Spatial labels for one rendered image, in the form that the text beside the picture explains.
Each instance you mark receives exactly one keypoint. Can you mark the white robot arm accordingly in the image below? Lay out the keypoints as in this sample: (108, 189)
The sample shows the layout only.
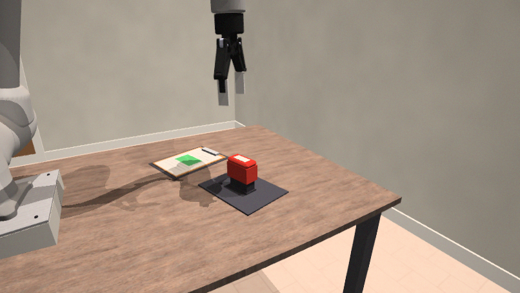
(18, 121)

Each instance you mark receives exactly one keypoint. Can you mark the red self-inking stamp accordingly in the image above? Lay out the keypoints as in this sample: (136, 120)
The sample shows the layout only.
(243, 173)

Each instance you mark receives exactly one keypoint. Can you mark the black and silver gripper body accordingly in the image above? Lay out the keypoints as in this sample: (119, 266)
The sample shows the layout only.
(229, 25)

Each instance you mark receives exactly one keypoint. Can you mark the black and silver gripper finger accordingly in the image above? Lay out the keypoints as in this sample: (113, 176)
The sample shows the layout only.
(221, 64)
(240, 68)

